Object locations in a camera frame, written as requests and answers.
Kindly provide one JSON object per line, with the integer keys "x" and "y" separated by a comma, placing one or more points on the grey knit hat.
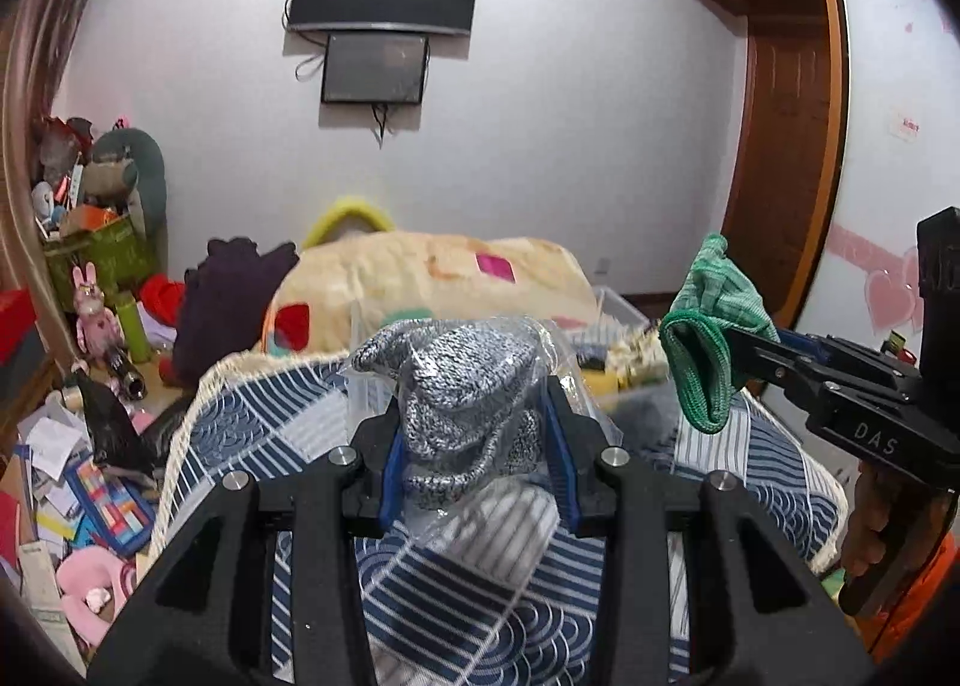
{"x": 473, "y": 405}

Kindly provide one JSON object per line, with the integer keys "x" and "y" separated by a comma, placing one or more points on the red box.
{"x": 17, "y": 319}

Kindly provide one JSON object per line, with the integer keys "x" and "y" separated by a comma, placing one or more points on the beige blanket with coloured patches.
{"x": 359, "y": 284}

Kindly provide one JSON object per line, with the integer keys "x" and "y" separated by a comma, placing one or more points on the colourful striped blue box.
{"x": 121, "y": 518}

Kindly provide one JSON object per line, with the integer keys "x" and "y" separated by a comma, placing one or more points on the striped red-brown curtain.
{"x": 37, "y": 36}

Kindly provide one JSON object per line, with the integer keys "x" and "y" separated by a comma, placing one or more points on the person's right hand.
{"x": 862, "y": 545}

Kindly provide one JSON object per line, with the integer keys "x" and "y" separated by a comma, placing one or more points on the brown wooden door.
{"x": 776, "y": 209}

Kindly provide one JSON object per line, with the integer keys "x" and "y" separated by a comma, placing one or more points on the black plastic bag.
{"x": 117, "y": 448}

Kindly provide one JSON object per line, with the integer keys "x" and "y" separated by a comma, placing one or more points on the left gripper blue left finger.
{"x": 392, "y": 489}

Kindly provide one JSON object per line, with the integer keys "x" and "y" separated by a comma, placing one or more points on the black cylinder bottle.
{"x": 129, "y": 379}

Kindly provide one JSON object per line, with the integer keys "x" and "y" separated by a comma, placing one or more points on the pink bunny figure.
{"x": 97, "y": 328}

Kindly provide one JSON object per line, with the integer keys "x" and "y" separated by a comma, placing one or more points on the green knit hat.
{"x": 715, "y": 295}

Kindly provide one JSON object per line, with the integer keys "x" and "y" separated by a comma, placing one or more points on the blue white patterned bedspread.
{"x": 501, "y": 594}

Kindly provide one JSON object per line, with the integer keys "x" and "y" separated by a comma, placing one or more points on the dark purple garment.
{"x": 225, "y": 300}

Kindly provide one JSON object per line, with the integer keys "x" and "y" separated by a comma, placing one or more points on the clear plastic storage box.
{"x": 615, "y": 320}

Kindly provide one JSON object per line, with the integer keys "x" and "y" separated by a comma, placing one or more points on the floral fabric pouch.
{"x": 638, "y": 359}

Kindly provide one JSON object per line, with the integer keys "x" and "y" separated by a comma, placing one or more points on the wooden wardrobe with white door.
{"x": 892, "y": 157}

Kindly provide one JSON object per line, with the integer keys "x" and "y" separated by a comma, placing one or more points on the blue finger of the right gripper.
{"x": 809, "y": 346}

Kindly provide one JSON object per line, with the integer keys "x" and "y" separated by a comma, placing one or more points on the yellow green sponge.
{"x": 600, "y": 383}

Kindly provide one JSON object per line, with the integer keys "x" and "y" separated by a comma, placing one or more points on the pink neck pillow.
{"x": 94, "y": 587}

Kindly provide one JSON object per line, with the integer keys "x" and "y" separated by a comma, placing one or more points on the grey-green plush toy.
{"x": 126, "y": 167}

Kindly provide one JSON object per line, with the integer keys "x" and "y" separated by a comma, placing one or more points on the green cylinder bottle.
{"x": 127, "y": 311}

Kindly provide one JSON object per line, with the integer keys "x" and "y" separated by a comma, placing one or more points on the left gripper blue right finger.
{"x": 561, "y": 467}

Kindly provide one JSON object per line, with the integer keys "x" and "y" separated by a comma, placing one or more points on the red cloth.
{"x": 163, "y": 299}

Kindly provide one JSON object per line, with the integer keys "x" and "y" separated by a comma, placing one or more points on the green cardboard box of clutter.
{"x": 123, "y": 258}

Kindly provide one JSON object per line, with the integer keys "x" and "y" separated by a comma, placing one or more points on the small wall-mounted black monitor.
{"x": 374, "y": 68}

